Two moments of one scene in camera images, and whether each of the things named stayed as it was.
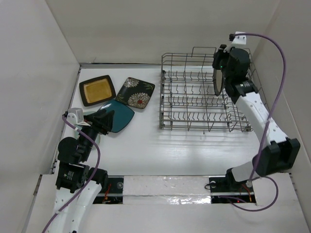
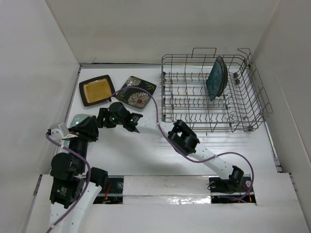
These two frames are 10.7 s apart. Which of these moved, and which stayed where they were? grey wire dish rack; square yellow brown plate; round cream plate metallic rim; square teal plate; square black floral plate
Moved: round cream plate metallic rim; square teal plate
Stayed: grey wire dish rack; square yellow brown plate; square black floral plate
